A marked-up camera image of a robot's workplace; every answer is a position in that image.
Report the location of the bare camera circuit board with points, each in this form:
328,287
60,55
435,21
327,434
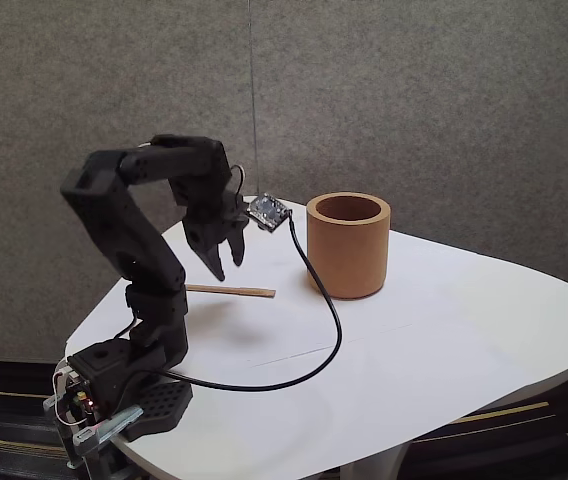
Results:
269,212

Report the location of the motor controller board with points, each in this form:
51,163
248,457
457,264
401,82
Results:
81,400

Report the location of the white table leg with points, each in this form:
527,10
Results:
374,462

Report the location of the grey metal table clamp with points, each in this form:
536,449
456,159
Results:
104,427

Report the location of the cork pen holder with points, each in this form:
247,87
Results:
348,255

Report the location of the wooden pen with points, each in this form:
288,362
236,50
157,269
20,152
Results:
234,291

